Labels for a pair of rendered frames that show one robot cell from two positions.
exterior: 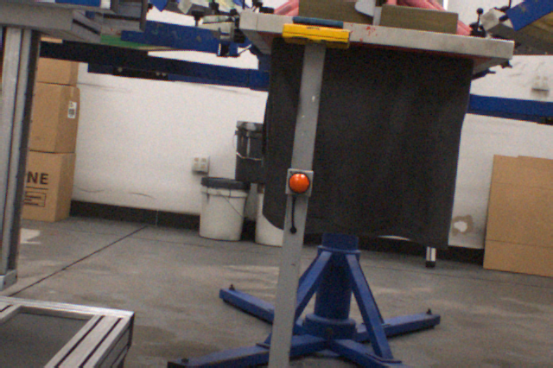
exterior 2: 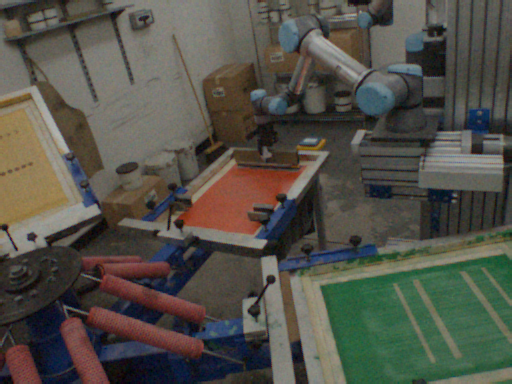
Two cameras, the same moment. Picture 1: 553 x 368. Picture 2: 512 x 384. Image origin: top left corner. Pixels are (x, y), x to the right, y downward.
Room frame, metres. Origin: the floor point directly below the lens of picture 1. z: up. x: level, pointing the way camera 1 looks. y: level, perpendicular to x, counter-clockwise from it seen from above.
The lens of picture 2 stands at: (4.23, 0.74, 1.90)
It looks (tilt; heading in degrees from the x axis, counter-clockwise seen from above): 29 degrees down; 210
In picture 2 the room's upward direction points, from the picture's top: 11 degrees counter-clockwise
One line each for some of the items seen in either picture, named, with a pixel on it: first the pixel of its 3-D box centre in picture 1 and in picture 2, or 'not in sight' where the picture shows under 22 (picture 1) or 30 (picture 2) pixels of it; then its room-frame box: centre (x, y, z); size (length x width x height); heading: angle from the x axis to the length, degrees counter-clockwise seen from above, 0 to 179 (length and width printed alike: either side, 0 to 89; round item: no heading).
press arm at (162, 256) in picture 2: not in sight; (169, 254); (3.29, -0.21, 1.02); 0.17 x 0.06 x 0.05; 177
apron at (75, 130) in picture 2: not in sight; (57, 123); (2.09, -2.11, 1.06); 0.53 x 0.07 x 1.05; 177
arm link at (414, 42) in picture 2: not in sight; (419, 49); (2.16, 0.53, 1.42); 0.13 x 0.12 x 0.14; 154
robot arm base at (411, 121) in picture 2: not in sight; (405, 113); (2.66, 0.53, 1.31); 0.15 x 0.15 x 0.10
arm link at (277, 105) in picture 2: not in sight; (276, 104); (2.50, -0.06, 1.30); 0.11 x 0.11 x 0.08; 64
